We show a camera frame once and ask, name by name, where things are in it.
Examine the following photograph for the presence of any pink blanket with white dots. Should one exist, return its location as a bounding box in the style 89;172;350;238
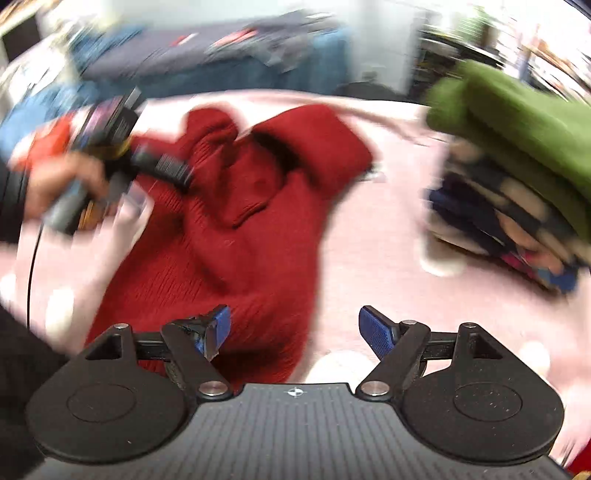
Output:
0;89;591;468

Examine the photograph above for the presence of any green folded sweater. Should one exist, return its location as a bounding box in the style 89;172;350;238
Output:
424;59;591;243

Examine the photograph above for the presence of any red knitted sweater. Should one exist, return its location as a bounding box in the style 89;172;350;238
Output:
9;104;376;394

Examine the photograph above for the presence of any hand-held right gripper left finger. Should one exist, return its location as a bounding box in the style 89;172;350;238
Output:
85;305;234;400

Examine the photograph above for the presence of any person's dark clothing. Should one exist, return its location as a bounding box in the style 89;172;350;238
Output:
0;302;72;480

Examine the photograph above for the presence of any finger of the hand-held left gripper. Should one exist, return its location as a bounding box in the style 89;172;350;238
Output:
130;142;195;193

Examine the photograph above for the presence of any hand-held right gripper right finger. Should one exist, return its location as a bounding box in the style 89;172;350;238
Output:
356;305;506;401

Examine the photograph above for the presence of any grey garment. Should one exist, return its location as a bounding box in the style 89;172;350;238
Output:
205;11;335;72

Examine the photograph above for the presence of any black cable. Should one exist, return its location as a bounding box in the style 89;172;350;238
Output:
26;220;45;329

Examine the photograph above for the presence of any black metal rack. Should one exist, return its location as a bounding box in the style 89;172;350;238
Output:
413;25;511;90

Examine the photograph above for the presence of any navy garment with red label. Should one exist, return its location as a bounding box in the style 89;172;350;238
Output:
81;25;262;86

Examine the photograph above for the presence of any stack of folded clothes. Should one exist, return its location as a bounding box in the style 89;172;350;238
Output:
421;141;591;297

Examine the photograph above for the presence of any person's left hand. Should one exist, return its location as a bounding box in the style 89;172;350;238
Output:
24;151;112;219

